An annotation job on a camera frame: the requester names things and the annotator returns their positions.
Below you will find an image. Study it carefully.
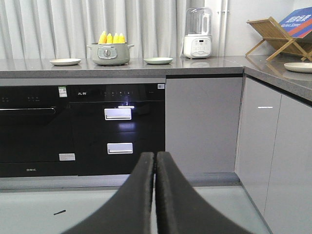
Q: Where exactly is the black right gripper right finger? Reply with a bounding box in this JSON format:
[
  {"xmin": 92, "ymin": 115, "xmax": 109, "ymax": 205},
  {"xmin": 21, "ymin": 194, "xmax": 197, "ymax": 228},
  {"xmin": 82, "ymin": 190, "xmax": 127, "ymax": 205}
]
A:
[{"xmin": 156, "ymin": 152, "xmax": 248, "ymax": 234}]

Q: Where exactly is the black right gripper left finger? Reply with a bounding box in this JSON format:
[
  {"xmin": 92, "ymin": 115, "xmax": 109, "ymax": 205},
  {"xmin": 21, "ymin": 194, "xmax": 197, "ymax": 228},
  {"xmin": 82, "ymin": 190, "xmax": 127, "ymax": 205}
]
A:
[{"xmin": 64, "ymin": 152, "xmax": 154, "ymax": 234}]

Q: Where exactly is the yellow corn cob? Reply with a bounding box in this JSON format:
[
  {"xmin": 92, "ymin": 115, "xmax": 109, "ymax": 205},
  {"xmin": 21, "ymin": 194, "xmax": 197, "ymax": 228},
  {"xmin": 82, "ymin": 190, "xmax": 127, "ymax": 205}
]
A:
[
  {"xmin": 98, "ymin": 31, "xmax": 107, "ymax": 44},
  {"xmin": 118, "ymin": 33, "xmax": 125, "ymax": 43},
  {"xmin": 113, "ymin": 33, "xmax": 119, "ymax": 44},
  {"xmin": 106, "ymin": 33, "xmax": 113, "ymax": 44}
]

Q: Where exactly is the black drawer disinfection cabinet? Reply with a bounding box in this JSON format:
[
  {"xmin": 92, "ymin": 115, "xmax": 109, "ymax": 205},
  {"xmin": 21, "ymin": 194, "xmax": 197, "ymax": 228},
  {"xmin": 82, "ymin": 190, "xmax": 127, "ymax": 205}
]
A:
[{"xmin": 68, "ymin": 83, "xmax": 165, "ymax": 176}]

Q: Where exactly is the grey cabinet door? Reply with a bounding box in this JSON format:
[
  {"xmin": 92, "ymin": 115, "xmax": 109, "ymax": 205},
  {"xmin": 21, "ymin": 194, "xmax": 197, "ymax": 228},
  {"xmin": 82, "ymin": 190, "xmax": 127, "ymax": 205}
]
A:
[{"xmin": 165, "ymin": 78, "xmax": 243, "ymax": 175}]

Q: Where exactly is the grey side cabinet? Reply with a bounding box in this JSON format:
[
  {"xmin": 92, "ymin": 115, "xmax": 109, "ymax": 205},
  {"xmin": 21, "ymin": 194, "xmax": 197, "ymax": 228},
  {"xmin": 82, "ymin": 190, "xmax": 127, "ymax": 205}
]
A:
[{"xmin": 236, "ymin": 78, "xmax": 312, "ymax": 234}]

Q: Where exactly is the black built-in dishwasher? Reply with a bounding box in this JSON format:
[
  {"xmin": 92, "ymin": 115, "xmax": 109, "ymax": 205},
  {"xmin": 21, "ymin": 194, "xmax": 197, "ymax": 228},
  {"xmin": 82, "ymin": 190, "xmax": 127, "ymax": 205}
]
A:
[{"xmin": 0, "ymin": 86, "xmax": 77, "ymax": 177}]

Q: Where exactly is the green plate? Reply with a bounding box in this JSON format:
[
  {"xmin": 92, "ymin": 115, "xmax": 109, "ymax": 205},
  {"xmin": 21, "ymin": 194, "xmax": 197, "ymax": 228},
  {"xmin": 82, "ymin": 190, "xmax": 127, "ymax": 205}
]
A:
[{"xmin": 143, "ymin": 57, "xmax": 173, "ymax": 65}]

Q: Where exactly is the green electric cooking pot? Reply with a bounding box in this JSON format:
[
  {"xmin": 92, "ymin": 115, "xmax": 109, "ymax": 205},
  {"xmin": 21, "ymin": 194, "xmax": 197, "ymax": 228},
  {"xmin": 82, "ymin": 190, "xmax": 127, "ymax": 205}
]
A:
[{"xmin": 87, "ymin": 43, "xmax": 134, "ymax": 66}]

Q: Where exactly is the beige plate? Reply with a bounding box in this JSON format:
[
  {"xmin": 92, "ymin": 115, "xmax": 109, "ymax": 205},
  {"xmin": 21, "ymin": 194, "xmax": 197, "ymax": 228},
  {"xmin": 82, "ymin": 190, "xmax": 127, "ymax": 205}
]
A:
[{"xmin": 49, "ymin": 58, "xmax": 81, "ymax": 66}]

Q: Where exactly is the white blender appliance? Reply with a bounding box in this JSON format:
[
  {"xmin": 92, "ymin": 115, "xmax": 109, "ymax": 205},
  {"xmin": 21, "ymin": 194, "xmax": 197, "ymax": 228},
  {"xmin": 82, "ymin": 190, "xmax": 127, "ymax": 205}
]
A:
[{"xmin": 183, "ymin": 7, "xmax": 212, "ymax": 59}]

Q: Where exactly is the cream plate on side counter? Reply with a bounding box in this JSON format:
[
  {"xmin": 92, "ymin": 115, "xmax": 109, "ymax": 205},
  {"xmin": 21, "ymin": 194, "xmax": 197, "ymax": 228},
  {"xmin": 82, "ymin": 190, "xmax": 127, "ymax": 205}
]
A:
[{"xmin": 284, "ymin": 62, "xmax": 312, "ymax": 73}]

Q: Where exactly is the wooden dish rack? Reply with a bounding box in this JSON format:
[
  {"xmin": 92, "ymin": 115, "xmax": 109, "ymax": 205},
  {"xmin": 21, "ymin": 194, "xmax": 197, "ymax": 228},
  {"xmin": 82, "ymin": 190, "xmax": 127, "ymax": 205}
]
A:
[{"xmin": 246, "ymin": 17, "xmax": 312, "ymax": 61}]

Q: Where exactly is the white curtain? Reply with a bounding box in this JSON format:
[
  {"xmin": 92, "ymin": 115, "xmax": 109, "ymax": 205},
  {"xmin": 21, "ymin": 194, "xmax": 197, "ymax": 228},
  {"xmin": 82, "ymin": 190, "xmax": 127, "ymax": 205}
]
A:
[{"xmin": 0, "ymin": 0, "xmax": 204, "ymax": 59}]

